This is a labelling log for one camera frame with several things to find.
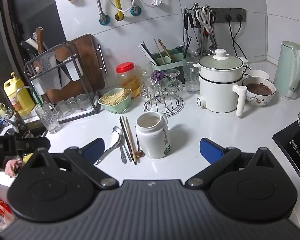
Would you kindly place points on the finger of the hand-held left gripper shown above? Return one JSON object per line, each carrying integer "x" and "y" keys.
{"x": 35, "y": 143}

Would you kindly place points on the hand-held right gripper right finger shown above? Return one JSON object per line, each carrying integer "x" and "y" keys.
{"x": 211, "y": 150}

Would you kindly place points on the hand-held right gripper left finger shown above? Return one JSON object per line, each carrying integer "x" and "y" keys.
{"x": 93, "y": 149}

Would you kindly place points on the white ceramic spoon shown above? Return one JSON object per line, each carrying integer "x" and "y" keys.
{"x": 112, "y": 143}

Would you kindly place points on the metal spoon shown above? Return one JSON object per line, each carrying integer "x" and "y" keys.
{"x": 117, "y": 131}

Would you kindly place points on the black chopstick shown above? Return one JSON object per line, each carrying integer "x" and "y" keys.
{"x": 127, "y": 140}

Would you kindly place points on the small wooden spoon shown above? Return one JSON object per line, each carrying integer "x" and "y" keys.
{"x": 140, "y": 153}

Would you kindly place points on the white mug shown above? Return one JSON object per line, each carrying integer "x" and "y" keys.
{"x": 152, "y": 140}

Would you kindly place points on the hanging metal utensils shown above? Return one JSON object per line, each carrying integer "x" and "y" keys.
{"x": 190, "y": 22}

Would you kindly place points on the tall textured glass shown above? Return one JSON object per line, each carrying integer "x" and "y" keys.
{"x": 48, "y": 120}

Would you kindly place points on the black dish rack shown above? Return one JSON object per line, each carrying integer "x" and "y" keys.
{"x": 80, "y": 116}

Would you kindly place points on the small upturned glass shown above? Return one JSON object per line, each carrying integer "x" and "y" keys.
{"x": 62, "y": 108}
{"x": 84, "y": 102}
{"x": 73, "y": 105}

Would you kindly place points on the green plastic basket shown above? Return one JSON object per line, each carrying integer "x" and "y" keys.
{"x": 115, "y": 108}

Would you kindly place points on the yellow detergent bottle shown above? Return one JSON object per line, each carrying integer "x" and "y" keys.
{"x": 17, "y": 97}

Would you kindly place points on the enoki mushrooms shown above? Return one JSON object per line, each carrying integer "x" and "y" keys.
{"x": 115, "y": 97}

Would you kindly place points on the white electric pot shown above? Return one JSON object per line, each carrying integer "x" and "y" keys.
{"x": 220, "y": 90}

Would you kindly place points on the floral bowl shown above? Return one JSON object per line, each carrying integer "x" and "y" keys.
{"x": 258, "y": 97}

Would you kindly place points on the grey cloth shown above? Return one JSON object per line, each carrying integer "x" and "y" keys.
{"x": 48, "y": 70}

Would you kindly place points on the glass goblet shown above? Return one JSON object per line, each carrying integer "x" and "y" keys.
{"x": 174, "y": 83}

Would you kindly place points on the tall glass mug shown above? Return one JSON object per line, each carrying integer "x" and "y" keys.
{"x": 191, "y": 76}

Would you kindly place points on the red-lidded plastic jar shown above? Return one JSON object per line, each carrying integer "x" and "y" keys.
{"x": 127, "y": 80}

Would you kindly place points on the upturned glass cup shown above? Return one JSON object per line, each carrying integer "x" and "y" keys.
{"x": 147, "y": 90}

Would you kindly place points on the black induction cooktop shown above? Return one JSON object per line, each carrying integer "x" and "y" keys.
{"x": 295, "y": 142}

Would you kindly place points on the wooden cutting board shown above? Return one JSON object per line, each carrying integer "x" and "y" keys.
{"x": 87, "y": 62}

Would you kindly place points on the white bowl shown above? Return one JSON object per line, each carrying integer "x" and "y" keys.
{"x": 258, "y": 74}

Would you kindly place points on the purple-lidded glass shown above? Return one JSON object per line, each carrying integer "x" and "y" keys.
{"x": 157, "y": 76}

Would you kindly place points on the textured glass tumbler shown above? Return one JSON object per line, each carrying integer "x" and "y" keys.
{"x": 146, "y": 71}

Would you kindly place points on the green utensil holder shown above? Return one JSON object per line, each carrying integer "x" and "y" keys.
{"x": 168, "y": 65}

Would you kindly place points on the thin black chopsticks bundle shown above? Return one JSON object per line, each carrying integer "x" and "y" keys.
{"x": 187, "y": 46}

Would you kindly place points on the metal ladle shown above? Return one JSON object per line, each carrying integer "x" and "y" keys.
{"x": 179, "y": 47}

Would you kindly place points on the mint green kettle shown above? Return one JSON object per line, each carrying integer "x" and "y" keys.
{"x": 288, "y": 72}

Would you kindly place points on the light wooden chopstick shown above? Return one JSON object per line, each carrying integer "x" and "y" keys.
{"x": 166, "y": 50}
{"x": 159, "y": 51}

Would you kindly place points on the white chopsticks bundle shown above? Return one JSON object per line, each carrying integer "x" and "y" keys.
{"x": 147, "y": 52}

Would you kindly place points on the scissors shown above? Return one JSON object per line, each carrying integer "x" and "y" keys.
{"x": 205, "y": 17}

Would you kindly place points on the black power strip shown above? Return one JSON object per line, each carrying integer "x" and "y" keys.
{"x": 233, "y": 12}

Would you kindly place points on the blue wall fitting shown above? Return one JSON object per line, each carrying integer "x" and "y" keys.
{"x": 105, "y": 20}
{"x": 135, "y": 11}

